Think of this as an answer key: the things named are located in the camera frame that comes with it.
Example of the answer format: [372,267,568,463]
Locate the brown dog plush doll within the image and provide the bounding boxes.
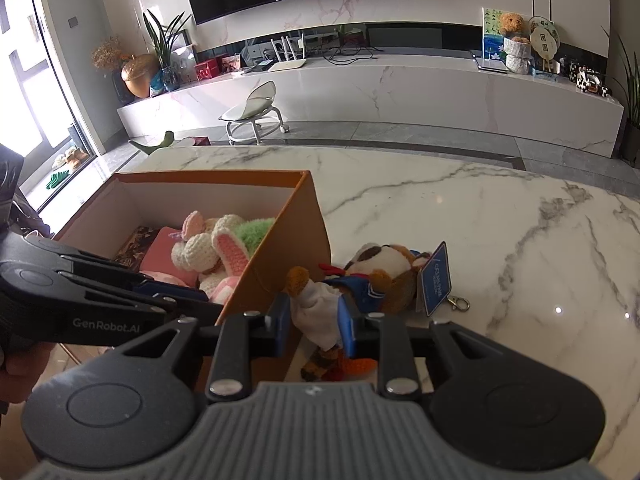
[284,243,470,382]

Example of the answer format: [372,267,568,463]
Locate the dark red card box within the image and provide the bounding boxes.
[113,226,160,272]

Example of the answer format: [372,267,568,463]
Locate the white crochet bunny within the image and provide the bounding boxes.
[171,210,250,304]

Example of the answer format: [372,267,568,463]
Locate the pink leather card wallet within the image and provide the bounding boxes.
[140,226,198,288]

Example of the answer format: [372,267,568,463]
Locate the pink pouch bag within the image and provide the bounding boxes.
[141,270,198,289]

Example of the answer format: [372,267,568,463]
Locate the pink fluffy peach plush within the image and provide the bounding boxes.
[233,218,274,257]

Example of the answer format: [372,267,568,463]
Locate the person left hand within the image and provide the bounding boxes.
[0,342,55,403]

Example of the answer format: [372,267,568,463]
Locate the orange cardboard box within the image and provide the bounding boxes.
[55,170,331,315]

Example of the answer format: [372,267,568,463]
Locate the green bird figurine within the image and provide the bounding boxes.
[129,129,177,156]

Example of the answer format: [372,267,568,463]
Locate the small white swivel stool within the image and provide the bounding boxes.
[219,80,290,145]

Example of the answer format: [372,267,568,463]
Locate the copper acorn vase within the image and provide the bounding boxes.
[120,53,160,99]

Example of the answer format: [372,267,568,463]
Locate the potted plant on cabinet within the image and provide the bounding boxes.
[143,9,191,92]

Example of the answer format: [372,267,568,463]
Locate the white marble tv cabinet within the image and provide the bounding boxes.
[118,54,624,157]

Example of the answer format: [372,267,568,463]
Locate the white wifi router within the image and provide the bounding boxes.
[268,36,307,73]

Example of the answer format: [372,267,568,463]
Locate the blue landscape painting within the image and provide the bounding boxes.
[482,8,506,62]

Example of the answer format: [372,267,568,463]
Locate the teddy bear in pot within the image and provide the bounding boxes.
[499,12,532,75]

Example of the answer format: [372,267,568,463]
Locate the black white cow figurines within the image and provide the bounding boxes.
[567,60,611,99]

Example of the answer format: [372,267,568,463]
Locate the round paper fan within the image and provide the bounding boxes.
[528,16,561,74]

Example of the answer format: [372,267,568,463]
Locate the potted green floor plant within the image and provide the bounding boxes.
[605,28,639,169]

